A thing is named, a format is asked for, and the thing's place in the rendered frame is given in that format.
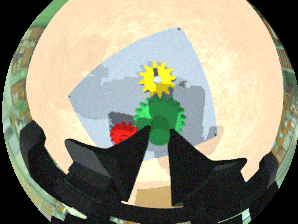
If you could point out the yellow gear with black stripe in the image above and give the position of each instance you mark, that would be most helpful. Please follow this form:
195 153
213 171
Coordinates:
166 79

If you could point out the green gear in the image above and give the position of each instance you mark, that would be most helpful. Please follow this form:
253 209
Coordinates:
162 115

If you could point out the red gear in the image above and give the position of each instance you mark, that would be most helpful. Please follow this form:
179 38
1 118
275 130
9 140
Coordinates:
122 132

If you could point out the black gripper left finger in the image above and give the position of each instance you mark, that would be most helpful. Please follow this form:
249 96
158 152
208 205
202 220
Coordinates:
122 162

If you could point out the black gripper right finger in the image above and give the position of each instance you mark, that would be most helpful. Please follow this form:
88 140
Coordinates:
190 169

